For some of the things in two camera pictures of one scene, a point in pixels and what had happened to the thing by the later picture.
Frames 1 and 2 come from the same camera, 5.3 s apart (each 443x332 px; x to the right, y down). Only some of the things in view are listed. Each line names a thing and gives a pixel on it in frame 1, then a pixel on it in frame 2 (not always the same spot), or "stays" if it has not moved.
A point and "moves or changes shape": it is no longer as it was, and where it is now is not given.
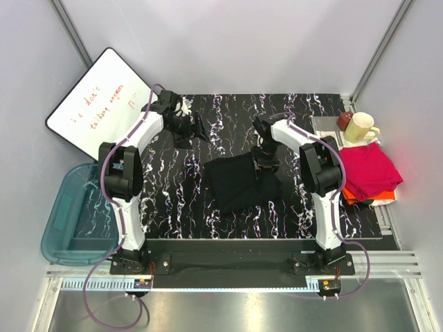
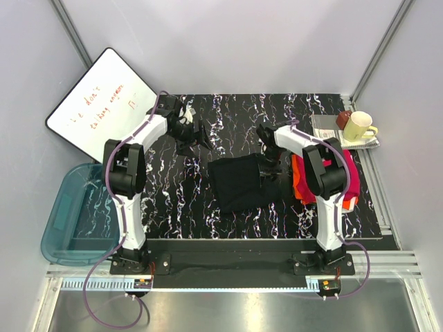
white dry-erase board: [106, 106] stays
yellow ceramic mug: [358, 126] stays
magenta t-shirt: [367, 172] moves or changes shape
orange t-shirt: [387, 195] -> [300, 195]
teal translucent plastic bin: [79, 224] stays
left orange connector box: [142, 283] stays
